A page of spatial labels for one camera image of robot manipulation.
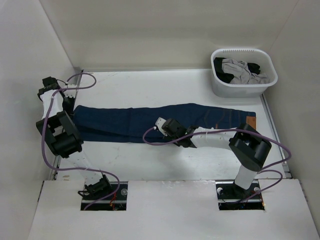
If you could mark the black garment in basket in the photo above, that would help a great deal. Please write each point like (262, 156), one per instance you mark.
(226, 78)

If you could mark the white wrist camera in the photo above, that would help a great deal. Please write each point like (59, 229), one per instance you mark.
(70, 91)
(159, 123)

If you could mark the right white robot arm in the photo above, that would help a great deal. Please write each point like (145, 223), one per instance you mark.
(250, 150)

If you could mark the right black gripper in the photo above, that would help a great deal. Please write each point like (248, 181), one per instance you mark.
(168, 137)

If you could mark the grey garment in basket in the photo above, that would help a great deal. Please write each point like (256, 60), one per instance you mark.
(244, 73)

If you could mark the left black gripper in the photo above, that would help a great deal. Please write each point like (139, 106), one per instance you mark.
(71, 110)

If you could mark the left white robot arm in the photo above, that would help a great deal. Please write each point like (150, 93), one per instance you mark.
(59, 132)

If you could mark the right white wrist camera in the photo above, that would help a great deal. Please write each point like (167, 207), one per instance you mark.
(159, 123)

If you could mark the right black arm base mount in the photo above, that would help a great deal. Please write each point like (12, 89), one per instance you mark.
(231, 197)

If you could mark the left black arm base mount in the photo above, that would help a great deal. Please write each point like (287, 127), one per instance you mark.
(104, 196)

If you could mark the white plastic laundry basket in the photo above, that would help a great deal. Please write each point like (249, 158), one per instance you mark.
(253, 55)

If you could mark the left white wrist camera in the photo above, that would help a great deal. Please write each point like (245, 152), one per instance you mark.
(70, 91)

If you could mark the dark blue denim trousers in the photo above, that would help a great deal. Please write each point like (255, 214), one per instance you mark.
(127, 125)

